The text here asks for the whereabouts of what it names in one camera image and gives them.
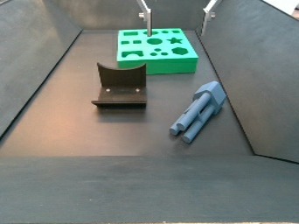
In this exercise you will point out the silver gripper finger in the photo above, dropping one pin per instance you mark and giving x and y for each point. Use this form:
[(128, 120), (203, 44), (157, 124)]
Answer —
[(208, 14), (145, 15)]

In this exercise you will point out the blue three prong object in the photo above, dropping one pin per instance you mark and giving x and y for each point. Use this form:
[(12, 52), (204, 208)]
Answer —
[(207, 102)]

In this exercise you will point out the green foam shape board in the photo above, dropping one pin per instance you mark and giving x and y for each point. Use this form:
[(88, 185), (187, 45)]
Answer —
[(165, 52)]

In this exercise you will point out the black curved fixture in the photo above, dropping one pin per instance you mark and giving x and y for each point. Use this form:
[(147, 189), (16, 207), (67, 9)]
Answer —
[(121, 87)]

